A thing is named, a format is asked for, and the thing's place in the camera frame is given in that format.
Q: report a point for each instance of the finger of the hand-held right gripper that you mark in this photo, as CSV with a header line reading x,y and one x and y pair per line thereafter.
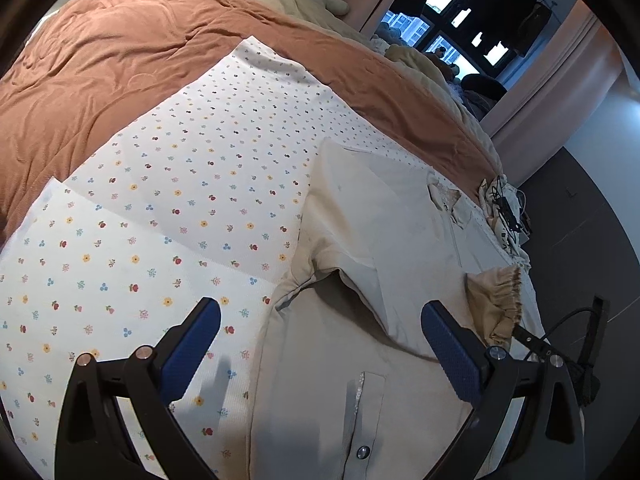
x,y
530,343
597,330

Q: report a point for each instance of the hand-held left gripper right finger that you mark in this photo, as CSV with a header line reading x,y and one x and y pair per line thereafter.
x,y
450,352

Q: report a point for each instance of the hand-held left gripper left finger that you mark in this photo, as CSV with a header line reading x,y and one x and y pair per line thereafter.
x,y
192,345

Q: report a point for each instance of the beige button-up jacket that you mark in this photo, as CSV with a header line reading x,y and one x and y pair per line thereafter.
x,y
350,220

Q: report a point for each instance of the white floral bed sheet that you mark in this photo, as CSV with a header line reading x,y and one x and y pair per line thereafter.
x,y
200,160

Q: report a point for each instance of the dark cloth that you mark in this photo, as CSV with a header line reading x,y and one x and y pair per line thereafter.
x,y
482,92

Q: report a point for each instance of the beige blanket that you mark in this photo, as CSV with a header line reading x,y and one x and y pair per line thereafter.
x,y
415,60

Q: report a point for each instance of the brown duvet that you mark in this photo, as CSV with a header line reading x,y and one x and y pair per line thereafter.
x,y
100,60

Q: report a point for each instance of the window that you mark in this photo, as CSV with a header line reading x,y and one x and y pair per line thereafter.
x,y
400,22

